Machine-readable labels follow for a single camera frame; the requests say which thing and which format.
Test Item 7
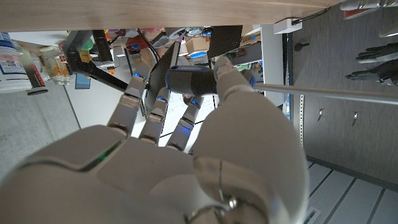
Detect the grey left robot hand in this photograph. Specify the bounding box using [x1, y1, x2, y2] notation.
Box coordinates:
[340, 0, 398, 38]

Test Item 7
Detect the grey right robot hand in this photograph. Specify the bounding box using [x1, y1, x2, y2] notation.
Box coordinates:
[0, 55, 312, 224]

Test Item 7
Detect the black handled screwdriver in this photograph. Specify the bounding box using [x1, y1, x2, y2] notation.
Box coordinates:
[164, 65, 398, 106]

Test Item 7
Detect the black white motion glove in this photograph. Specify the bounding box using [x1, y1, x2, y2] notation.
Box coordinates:
[356, 42, 398, 64]
[345, 62, 398, 85]

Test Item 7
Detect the white power box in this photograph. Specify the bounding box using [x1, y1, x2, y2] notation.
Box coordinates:
[273, 18, 303, 34]

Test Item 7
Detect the large black monitor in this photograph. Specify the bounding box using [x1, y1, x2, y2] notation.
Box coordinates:
[143, 40, 182, 118]

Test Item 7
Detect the laptop with blue screen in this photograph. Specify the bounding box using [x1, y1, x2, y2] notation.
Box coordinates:
[74, 73, 92, 90]

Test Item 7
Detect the white shelf unit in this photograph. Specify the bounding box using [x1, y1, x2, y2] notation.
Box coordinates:
[228, 24, 284, 108]

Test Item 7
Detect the printed cardboard box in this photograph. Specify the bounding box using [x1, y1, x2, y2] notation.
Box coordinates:
[241, 32, 262, 47]

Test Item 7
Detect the clear bottle yellow label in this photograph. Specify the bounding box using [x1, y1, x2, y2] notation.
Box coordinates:
[56, 54, 71, 85]
[42, 46, 59, 85]

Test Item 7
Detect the small cardboard box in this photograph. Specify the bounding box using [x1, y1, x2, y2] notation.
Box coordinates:
[185, 36, 210, 54]

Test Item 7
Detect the white canister blue label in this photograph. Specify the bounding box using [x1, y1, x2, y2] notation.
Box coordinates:
[0, 32, 32, 94]

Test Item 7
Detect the black power box cable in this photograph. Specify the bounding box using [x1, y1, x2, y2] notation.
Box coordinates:
[292, 7, 330, 26]

